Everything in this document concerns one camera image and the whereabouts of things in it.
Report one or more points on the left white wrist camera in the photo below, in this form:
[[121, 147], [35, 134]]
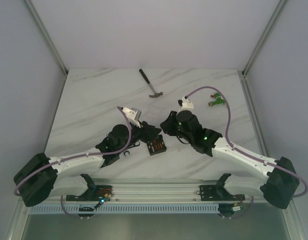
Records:
[[133, 115]]

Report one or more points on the aluminium corner post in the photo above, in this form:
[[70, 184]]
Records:
[[265, 35], [45, 35]]

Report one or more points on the aluminium front rail frame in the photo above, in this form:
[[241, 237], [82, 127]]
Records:
[[149, 190]]

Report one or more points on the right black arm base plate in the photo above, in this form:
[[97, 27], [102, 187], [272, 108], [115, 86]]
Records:
[[217, 193]]

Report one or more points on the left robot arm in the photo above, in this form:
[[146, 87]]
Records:
[[43, 177]]

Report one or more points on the left aluminium corner post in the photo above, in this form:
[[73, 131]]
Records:
[[45, 35]]

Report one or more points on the green red plastic connector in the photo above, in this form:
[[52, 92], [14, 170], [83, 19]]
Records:
[[216, 99]]

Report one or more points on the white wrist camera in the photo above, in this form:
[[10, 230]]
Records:
[[133, 115], [185, 104]]

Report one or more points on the slotted grey cable duct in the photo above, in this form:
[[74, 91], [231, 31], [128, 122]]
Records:
[[169, 208]]

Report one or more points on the clear fuse box cover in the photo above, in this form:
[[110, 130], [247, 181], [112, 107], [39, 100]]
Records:
[[153, 111]]

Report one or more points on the black fuse box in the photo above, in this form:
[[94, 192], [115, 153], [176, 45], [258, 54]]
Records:
[[156, 146]]

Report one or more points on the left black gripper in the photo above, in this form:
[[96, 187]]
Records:
[[147, 128]]

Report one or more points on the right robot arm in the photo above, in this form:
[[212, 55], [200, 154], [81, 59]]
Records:
[[274, 180]]

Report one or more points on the black handled claw hammer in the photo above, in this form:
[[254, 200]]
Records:
[[155, 93]]

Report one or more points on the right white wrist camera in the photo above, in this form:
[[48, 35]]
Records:
[[185, 104]]

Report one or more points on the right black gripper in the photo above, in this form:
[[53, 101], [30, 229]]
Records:
[[168, 125]]

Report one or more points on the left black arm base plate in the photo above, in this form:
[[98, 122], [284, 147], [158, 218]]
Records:
[[94, 194]]

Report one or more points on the right aluminium corner post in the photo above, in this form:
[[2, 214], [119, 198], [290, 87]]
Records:
[[265, 35]]

